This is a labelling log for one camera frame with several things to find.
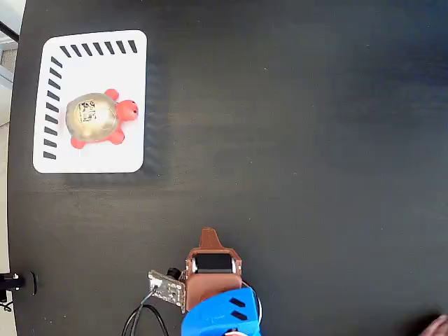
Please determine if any red turtle toy gold shell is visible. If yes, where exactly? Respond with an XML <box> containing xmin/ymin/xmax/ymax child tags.
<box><xmin>64</xmin><ymin>88</ymin><xmax>139</xmax><ymax>150</ymax></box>

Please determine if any white slotted tray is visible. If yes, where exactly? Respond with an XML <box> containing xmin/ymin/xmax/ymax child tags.
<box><xmin>32</xmin><ymin>29</ymin><xmax>148</xmax><ymax>174</ymax></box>

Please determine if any person's hand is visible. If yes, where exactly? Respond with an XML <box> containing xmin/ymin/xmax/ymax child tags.
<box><xmin>424</xmin><ymin>313</ymin><xmax>448</xmax><ymax>336</ymax></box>

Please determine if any black table clamp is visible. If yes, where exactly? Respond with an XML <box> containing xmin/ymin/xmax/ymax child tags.
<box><xmin>0</xmin><ymin>270</ymin><xmax>39</xmax><ymax>312</ymax></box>

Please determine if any black metal bar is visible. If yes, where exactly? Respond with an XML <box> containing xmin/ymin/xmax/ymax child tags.
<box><xmin>0</xmin><ymin>20</ymin><xmax>20</xmax><ymax>43</ymax></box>

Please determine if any green camera circuit board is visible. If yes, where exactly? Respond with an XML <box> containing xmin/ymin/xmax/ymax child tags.
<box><xmin>147</xmin><ymin>267</ymin><xmax>187</xmax><ymax>315</ymax></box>

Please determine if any black camera cable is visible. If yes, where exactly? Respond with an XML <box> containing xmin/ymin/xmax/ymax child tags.
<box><xmin>121</xmin><ymin>291</ymin><xmax>170</xmax><ymax>336</ymax></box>

